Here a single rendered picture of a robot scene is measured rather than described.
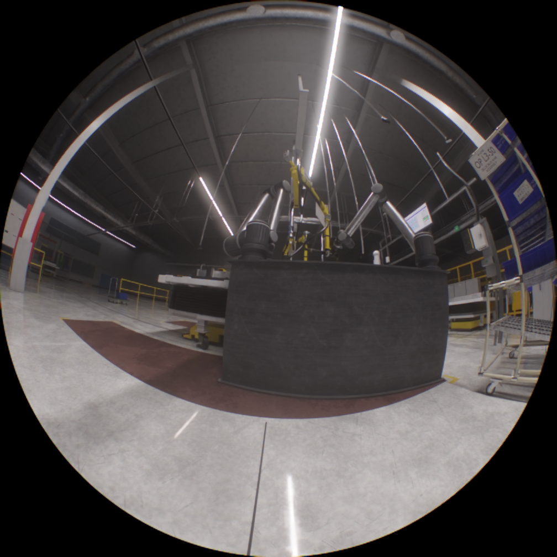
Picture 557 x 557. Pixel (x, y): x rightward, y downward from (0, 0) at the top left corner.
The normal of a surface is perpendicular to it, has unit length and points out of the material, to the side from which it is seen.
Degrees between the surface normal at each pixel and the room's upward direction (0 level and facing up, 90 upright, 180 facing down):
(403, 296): 90
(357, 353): 90
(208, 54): 176
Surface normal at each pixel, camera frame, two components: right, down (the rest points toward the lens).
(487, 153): -1.00, -0.08
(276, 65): -0.07, 0.96
